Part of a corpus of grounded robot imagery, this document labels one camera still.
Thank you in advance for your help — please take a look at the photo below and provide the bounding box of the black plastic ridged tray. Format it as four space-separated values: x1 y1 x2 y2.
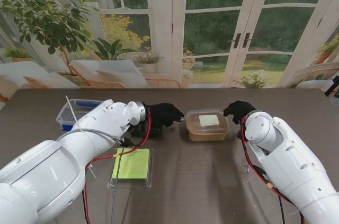
129 123 163 139

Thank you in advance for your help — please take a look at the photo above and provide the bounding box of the clear container with blue clips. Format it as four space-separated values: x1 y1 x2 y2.
56 98 104 131

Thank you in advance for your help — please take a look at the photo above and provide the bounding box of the clear lid with white label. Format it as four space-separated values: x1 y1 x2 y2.
184 109 230 135

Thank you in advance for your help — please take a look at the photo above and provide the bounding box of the grey left arm cable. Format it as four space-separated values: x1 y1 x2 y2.
57 128 126 224

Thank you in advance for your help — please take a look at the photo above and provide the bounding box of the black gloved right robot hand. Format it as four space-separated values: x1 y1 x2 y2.
223 100 257 126

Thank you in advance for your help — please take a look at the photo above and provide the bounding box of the printed garden door backdrop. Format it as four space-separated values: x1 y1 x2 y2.
0 0 339 90

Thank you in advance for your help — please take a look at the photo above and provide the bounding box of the red left arm cable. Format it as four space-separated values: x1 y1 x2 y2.
82 111 153 224

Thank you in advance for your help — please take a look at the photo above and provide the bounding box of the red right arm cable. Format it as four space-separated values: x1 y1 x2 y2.
239 117 306 224

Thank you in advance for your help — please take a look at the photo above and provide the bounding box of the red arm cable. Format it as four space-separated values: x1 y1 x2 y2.
239 117 306 224
82 111 153 224

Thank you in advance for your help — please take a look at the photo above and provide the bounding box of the clear lid with green paper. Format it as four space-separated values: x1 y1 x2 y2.
107 147 155 190

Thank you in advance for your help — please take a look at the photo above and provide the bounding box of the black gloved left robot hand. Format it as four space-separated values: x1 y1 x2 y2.
148 102 185 129

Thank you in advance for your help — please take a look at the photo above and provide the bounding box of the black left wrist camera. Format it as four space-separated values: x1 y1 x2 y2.
129 122 151 138

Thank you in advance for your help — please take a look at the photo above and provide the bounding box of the black tripod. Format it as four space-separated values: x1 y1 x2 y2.
324 75 339 98

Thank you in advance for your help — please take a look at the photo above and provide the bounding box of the tan kraft paper bowl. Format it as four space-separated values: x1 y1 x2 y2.
188 126 229 142

